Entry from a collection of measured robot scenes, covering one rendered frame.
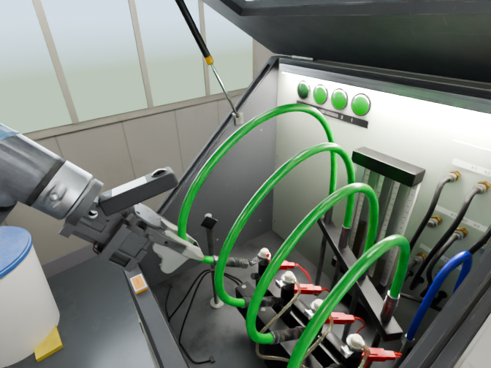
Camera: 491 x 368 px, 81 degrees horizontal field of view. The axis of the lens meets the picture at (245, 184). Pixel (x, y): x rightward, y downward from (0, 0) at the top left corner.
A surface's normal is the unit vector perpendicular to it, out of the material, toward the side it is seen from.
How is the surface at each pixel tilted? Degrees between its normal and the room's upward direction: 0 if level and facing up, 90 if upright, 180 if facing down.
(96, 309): 0
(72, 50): 90
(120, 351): 0
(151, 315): 0
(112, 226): 78
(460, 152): 90
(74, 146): 90
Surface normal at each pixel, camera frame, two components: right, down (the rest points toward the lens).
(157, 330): -0.01, -0.86
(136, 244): 0.37, 0.27
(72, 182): 0.68, -0.32
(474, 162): -0.83, 0.29
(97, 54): 0.66, 0.37
